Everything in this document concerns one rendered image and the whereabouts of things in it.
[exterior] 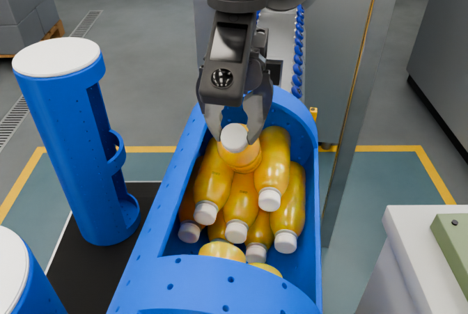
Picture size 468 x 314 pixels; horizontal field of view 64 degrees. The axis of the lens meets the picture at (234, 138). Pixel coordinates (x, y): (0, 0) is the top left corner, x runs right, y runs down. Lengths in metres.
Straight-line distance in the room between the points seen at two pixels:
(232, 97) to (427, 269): 0.37
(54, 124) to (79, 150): 0.13
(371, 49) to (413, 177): 1.34
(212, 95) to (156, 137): 2.23
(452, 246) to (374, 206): 1.67
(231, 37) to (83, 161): 1.13
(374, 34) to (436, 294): 0.88
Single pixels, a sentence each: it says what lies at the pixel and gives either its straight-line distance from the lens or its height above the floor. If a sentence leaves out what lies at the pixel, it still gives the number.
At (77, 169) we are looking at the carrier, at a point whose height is 0.64.
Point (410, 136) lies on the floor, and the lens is 2.84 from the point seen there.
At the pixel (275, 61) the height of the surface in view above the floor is 1.08.
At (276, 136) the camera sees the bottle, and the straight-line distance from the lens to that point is 0.76.
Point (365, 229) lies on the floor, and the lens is 2.13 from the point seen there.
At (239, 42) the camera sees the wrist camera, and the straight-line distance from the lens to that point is 0.43.
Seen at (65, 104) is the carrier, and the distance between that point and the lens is 1.34.
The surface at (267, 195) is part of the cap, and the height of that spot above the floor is 1.12.
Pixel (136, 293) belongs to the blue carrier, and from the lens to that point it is 0.47.
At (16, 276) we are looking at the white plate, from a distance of 0.76.
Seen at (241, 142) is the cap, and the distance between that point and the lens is 0.53.
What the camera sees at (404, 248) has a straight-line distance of 0.61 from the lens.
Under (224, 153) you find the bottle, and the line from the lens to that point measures 0.56.
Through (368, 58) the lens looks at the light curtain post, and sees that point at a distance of 1.33.
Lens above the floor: 1.61
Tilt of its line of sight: 39 degrees down
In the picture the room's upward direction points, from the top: straight up
